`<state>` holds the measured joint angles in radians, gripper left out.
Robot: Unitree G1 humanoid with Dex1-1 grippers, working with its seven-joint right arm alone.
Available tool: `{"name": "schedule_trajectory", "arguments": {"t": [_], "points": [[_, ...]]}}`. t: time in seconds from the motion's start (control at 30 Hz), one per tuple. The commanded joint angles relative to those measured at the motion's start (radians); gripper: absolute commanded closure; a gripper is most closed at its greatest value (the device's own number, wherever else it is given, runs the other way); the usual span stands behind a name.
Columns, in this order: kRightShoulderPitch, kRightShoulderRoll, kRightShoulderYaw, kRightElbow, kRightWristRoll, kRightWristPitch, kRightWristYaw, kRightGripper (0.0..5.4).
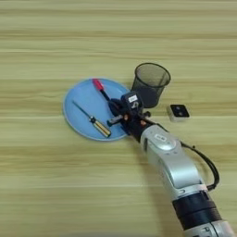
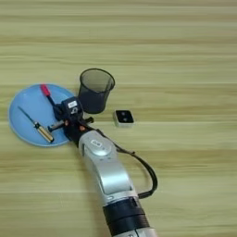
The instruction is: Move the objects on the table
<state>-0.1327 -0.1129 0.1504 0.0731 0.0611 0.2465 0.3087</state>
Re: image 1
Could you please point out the red black marker pen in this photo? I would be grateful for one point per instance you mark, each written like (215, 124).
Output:
(99, 85)

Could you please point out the black mesh pen cup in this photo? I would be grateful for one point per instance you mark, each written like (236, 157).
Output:
(152, 83)

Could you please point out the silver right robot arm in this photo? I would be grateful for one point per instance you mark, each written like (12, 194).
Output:
(176, 166)

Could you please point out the small white black square box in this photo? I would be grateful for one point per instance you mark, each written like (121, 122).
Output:
(179, 111)

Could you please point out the blue round plate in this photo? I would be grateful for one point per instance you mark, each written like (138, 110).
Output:
(86, 98)

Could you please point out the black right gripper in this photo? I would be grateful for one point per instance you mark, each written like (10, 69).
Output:
(135, 123)

